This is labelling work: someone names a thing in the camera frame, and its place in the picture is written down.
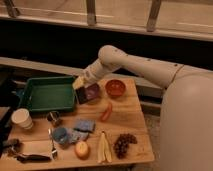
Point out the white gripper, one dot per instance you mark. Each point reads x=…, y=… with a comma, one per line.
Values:
x=91, y=74

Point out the dark eraser block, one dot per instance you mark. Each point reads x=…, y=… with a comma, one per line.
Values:
x=87, y=93

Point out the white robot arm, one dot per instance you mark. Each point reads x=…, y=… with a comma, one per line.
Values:
x=186, y=117

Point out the small metal cup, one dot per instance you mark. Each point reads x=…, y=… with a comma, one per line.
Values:
x=53, y=117

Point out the blue plastic cup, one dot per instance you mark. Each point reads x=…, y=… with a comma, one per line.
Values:
x=60, y=135

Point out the white paper cup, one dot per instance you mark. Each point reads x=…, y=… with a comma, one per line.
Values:
x=22, y=118

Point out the purple bowl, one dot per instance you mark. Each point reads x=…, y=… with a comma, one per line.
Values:
x=95, y=95

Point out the green plastic tray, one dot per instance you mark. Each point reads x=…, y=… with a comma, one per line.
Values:
x=46, y=94

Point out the orange bowl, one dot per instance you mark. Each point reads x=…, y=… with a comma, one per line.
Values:
x=115, y=88

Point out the orange carrot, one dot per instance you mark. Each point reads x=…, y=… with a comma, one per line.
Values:
x=106, y=114

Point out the blue sponge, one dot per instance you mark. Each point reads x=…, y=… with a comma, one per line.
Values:
x=85, y=125

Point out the blue cloth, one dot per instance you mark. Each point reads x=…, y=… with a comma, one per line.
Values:
x=75, y=136

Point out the yellow banana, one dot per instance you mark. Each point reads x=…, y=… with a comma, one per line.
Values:
x=104, y=151

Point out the bunch of dark grapes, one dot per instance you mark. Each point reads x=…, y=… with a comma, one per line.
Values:
x=122, y=143

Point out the black handled tool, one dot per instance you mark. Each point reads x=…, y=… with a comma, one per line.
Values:
x=32, y=158

